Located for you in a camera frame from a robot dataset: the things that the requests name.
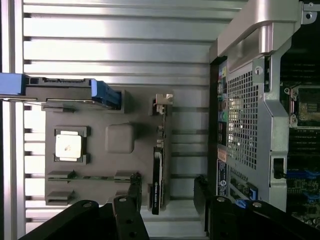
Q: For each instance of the grey plastic parts rack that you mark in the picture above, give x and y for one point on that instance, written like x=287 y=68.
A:
x=100 y=165

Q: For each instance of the black and silver PC case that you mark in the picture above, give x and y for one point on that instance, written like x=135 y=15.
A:
x=250 y=112

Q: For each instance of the silver CPU chip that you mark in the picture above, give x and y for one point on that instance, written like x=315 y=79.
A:
x=68 y=146

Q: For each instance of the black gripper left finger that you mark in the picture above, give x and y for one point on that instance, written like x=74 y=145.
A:
x=125 y=220

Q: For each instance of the CPU socket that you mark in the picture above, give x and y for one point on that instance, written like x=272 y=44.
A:
x=306 y=105

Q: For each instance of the blue expansion slot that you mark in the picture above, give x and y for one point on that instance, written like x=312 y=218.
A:
x=303 y=174

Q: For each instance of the green motherboard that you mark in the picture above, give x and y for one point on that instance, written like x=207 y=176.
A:
x=303 y=150

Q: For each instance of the hard disk in blue caddy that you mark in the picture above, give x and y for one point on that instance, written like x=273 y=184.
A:
x=62 y=90

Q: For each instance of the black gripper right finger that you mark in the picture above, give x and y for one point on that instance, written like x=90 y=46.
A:
x=220 y=220

